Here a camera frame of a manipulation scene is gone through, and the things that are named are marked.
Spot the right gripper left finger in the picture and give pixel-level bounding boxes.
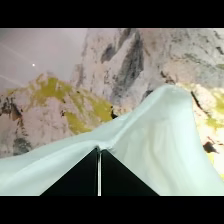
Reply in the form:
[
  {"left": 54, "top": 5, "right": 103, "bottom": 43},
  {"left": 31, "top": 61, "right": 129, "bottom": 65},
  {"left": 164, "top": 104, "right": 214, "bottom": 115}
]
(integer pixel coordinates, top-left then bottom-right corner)
[{"left": 40, "top": 147, "right": 100, "bottom": 197}]

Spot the white shirt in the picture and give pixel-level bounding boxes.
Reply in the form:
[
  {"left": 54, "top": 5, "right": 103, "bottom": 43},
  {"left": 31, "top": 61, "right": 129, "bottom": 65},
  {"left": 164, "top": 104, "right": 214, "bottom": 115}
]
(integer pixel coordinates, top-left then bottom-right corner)
[{"left": 0, "top": 83, "right": 224, "bottom": 197}]

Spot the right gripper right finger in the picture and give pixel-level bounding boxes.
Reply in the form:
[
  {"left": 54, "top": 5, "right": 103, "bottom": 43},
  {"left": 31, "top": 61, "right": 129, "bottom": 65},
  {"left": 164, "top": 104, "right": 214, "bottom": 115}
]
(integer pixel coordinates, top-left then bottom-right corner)
[{"left": 100, "top": 149, "right": 160, "bottom": 197}]

